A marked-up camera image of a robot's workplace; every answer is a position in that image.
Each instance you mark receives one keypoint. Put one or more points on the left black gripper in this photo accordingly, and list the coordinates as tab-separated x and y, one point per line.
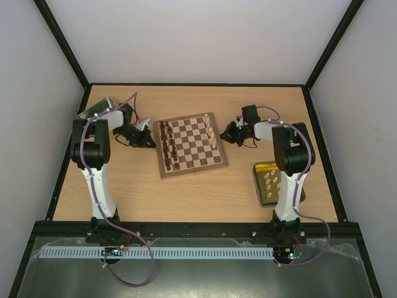
143	143

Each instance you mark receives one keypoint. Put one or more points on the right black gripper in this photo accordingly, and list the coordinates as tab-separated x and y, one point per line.
233	133

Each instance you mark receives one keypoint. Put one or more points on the wooden chess board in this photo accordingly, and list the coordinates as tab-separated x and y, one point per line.
188	145

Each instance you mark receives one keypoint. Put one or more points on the silver metal tin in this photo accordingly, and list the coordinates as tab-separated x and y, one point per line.
101	106

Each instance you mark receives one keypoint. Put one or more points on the gold tin with pieces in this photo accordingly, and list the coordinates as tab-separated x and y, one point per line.
267	181

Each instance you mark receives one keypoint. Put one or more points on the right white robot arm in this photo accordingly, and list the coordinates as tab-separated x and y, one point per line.
293	152

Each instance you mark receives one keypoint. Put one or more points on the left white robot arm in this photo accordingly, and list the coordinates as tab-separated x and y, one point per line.
90	149

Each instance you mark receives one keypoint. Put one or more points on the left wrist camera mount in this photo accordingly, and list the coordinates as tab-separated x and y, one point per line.
144	124

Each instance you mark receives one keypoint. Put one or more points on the white slotted cable duct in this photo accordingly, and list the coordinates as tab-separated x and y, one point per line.
161	253

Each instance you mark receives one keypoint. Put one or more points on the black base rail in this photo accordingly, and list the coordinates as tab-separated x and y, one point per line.
255	233

